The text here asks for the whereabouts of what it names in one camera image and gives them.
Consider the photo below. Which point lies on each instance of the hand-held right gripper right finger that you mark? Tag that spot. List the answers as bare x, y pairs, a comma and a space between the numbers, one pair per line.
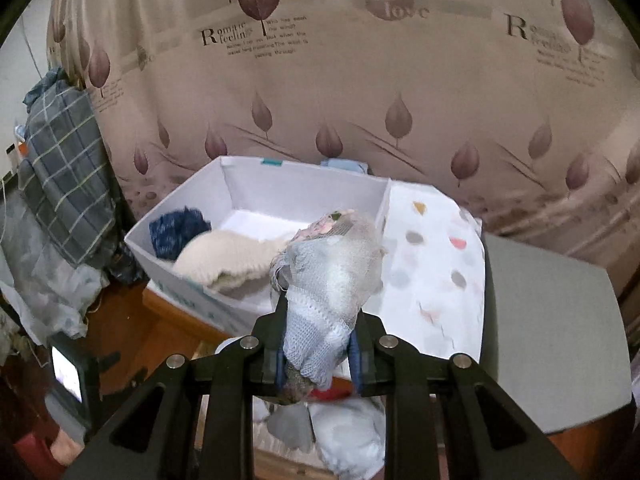
356, 365

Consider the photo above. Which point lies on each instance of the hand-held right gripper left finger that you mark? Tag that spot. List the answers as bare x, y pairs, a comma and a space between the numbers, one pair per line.
278, 372

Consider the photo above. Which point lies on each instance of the grey underwear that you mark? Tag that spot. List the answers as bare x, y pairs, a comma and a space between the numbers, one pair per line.
290, 425

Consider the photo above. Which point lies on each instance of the white underwear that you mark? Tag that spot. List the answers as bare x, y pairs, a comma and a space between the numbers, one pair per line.
350, 430

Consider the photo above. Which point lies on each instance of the light blue mesh sock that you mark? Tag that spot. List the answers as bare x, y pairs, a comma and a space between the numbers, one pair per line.
325, 280

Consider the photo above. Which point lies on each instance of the cream knitted sock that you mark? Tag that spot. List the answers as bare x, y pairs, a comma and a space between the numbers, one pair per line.
225, 260

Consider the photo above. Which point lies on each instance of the dark blue underwear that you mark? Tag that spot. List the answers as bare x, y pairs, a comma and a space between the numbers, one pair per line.
175, 232

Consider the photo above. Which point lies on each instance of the white shoe box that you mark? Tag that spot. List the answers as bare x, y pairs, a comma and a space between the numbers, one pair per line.
300, 195

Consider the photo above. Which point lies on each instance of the white spotted cloth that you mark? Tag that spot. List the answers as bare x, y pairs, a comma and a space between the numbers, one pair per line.
430, 280

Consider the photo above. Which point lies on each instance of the blue patterned bag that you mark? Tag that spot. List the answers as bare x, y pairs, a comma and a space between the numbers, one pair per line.
125, 262

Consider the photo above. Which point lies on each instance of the grey cabinet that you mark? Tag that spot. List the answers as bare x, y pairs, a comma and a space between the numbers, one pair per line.
550, 335

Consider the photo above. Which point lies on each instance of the light blue cloth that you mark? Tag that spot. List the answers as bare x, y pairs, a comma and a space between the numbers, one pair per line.
345, 165

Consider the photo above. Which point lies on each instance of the leaf print curtain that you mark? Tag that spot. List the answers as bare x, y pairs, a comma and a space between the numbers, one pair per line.
350, 85

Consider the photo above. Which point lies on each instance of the grey plaid quilt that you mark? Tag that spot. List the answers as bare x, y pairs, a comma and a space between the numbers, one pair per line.
65, 160

